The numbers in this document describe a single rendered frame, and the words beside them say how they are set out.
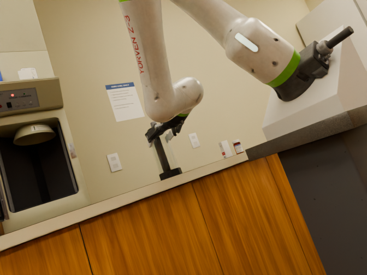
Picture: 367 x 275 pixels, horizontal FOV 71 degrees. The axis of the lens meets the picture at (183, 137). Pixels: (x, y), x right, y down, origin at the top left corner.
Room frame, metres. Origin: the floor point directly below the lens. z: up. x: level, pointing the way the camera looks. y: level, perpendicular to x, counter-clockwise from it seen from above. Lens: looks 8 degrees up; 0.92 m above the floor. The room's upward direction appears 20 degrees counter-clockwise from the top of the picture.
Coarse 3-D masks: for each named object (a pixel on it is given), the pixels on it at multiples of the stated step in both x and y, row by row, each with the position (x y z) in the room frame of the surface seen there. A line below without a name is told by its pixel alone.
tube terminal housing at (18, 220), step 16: (0, 64) 1.03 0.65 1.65; (16, 64) 1.06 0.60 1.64; (32, 64) 1.09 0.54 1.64; (48, 64) 1.13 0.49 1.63; (32, 112) 1.07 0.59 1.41; (48, 112) 1.10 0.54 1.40; (64, 112) 1.13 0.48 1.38; (0, 128) 1.03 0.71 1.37; (16, 128) 1.09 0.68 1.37; (64, 128) 1.12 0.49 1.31; (0, 176) 0.98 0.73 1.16; (80, 176) 1.13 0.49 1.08; (80, 192) 1.12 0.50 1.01; (32, 208) 1.02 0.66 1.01; (48, 208) 1.05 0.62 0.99; (64, 208) 1.08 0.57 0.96; (16, 224) 0.99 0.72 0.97; (32, 224) 1.02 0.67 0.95
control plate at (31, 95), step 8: (32, 88) 1.00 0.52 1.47; (0, 96) 0.95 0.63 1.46; (8, 96) 0.97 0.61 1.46; (16, 96) 0.98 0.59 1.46; (24, 96) 1.00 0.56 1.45; (32, 96) 1.02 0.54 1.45; (0, 104) 0.97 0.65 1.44; (16, 104) 1.00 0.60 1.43; (24, 104) 1.02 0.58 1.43; (32, 104) 1.03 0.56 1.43
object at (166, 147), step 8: (160, 136) 1.13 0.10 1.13; (152, 144) 1.14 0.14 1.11; (160, 144) 1.13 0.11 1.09; (168, 144) 1.14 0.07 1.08; (160, 152) 1.13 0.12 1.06; (168, 152) 1.13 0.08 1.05; (160, 160) 1.13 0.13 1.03; (168, 160) 1.13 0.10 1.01; (176, 160) 1.16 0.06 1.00; (160, 168) 1.14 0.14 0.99; (168, 168) 1.12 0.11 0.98
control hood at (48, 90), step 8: (16, 80) 0.96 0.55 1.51; (24, 80) 0.97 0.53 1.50; (32, 80) 0.98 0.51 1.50; (40, 80) 1.00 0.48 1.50; (48, 80) 1.02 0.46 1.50; (56, 80) 1.03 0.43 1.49; (0, 88) 0.94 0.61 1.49; (8, 88) 0.95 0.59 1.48; (16, 88) 0.97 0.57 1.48; (24, 88) 0.98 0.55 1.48; (40, 88) 1.02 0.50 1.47; (48, 88) 1.04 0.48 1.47; (56, 88) 1.05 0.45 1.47; (40, 96) 1.04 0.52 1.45; (48, 96) 1.05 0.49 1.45; (56, 96) 1.07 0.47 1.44; (40, 104) 1.05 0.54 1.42; (48, 104) 1.07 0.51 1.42; (56, 104) 1.09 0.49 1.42; (0, 112) 0.99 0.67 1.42; (8, 112) 1.00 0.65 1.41; (16, 112) 1.02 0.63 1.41; (24, 112) 1.05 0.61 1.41
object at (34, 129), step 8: (24, 128) 1.08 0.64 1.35; (32, 128) 1.08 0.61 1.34; (40, 128) 1.10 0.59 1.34; (48, 128) 1.13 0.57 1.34; (16, 136) 1.07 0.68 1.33; (24, 136) 1.17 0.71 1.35; (32, 136) 1.20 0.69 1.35; (40, 136) 1.22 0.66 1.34; (48, 136) 1.22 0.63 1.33; (16, 144) 1.13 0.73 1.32; (24, 144) 1.18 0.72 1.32; (32, 144) 1.21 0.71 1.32
